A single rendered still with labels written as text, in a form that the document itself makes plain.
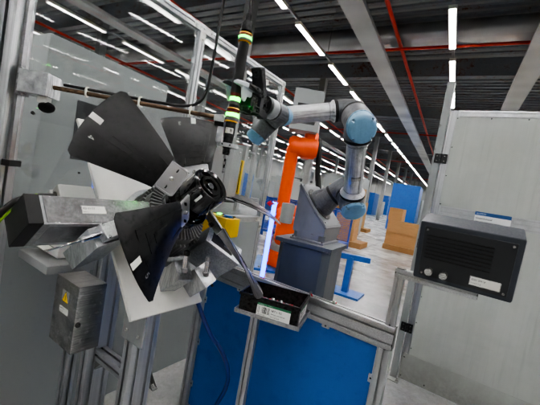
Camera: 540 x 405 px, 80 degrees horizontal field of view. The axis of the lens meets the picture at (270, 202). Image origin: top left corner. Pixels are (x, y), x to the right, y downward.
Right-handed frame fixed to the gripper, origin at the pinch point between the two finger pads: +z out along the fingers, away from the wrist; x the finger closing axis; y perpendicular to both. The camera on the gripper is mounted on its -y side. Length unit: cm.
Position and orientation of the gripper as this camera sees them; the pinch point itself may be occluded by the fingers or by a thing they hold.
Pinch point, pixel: (231, 80)
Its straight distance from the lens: 110.0
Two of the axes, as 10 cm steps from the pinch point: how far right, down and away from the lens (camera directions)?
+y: -1.7, 9.8, 0.5
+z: -5.5, -0.5, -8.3
